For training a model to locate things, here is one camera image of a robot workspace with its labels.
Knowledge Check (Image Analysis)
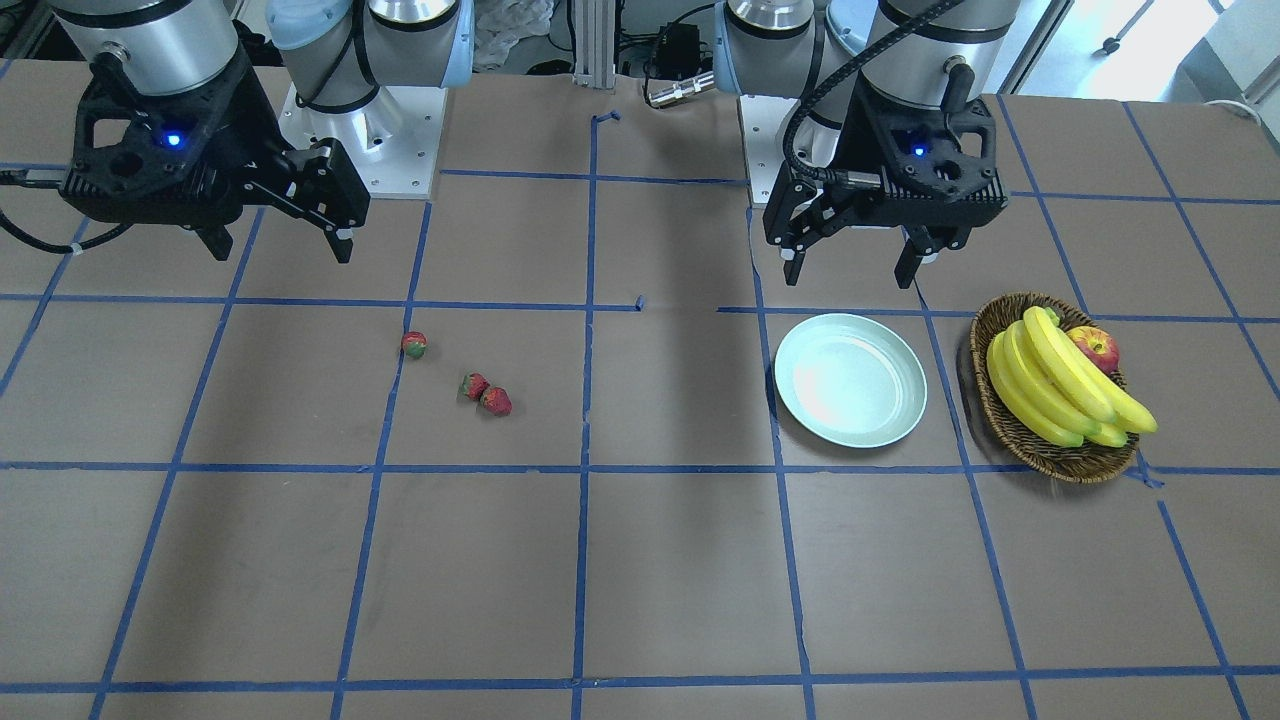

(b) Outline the woven wicker basket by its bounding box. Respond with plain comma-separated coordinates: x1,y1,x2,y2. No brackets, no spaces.
969,292,1140,486

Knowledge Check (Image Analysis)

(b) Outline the small black adapter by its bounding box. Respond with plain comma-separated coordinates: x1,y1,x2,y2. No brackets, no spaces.
649,22,701,81

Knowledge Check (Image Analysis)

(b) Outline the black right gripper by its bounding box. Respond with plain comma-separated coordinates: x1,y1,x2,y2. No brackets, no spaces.
58,49,369,264

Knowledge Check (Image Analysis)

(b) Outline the strawberry with green top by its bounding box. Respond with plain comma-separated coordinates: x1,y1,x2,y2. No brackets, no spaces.
399,331,429,360

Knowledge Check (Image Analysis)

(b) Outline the red strawberry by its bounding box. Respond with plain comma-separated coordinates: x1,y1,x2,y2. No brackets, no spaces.
458,372,492,402
479,386,515,416

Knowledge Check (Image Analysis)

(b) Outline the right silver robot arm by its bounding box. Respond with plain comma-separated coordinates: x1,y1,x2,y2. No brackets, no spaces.
50,1,475,264

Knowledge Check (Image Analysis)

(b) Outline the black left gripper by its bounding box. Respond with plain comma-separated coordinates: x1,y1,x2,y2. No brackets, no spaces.
765,97,1009,290

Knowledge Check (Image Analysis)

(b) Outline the aluminium frame post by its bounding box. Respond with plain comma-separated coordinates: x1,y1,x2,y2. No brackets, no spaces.
566,0,620,94

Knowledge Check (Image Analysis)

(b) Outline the silver metal connector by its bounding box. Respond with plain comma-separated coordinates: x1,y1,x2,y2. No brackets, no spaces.
645,72,716,110

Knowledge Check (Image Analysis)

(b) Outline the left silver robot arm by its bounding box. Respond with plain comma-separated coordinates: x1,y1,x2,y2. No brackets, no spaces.
713,1,1020,288

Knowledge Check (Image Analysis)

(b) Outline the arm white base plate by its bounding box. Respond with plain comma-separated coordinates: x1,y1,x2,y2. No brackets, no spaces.
279,86,451,200
739,95,841,210

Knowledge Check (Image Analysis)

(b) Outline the red yellow apple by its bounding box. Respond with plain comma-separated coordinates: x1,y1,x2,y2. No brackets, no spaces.
1068,325,1120,375

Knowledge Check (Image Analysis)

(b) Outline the yellow banana bunch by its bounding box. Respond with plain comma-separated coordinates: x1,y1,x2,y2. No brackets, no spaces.
982,304,1158,448

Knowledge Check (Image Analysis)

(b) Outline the light green plate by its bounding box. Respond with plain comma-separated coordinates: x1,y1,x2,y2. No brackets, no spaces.
773,313,928,448

